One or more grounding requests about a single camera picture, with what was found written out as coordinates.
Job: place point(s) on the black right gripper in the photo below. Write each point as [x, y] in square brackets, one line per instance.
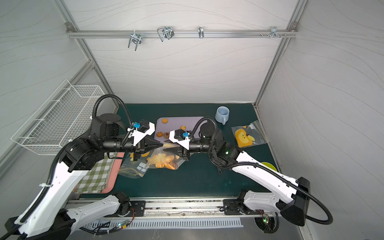
[181, 147]

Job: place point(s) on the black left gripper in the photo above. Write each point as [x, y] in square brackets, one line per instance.
[142, 144]

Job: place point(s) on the resealable bag table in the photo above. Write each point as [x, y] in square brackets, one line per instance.
[161, 159]

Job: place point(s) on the clear resealable bag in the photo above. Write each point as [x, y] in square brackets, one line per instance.
[249, 135]

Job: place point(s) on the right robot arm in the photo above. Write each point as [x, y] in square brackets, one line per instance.
[288, 197]

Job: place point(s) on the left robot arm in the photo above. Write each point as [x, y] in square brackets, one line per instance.
[46, 218]

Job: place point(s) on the resealable bag with duck print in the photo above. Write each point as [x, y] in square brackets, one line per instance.
[134, 169]

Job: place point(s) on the lilac plastic tray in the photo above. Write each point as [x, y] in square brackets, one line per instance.
[174, 123]

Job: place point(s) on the light blue ceramic mug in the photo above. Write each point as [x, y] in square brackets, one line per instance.
[222, 115]

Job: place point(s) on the pink tray with checked cloth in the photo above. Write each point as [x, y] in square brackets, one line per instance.
[97, 178]

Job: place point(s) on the green bowl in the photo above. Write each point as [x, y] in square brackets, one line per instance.
[272, 167]

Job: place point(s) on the metal hook clamp left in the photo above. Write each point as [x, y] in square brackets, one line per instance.
[135, 40]

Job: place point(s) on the metal hook clamp middle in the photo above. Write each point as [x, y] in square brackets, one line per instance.
[165, 32]

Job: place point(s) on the metal hook clamp small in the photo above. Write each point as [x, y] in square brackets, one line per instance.
[201, 32]

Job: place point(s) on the metal hook clamp right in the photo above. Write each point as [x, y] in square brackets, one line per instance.
[273, 34]

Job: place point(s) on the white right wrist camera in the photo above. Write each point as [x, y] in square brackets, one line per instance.
[180, 137]

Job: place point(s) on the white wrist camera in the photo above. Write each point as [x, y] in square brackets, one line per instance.
[140, 130]
[180, 137]

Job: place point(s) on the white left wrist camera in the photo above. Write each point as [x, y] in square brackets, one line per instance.
[140, 130]

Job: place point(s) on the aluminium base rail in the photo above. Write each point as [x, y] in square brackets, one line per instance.
[204, 207]

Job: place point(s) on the white wire basket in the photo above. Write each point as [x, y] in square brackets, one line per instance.
[65, 115]

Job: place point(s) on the aluminium cross rail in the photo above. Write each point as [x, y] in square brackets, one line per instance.
[179, 34]

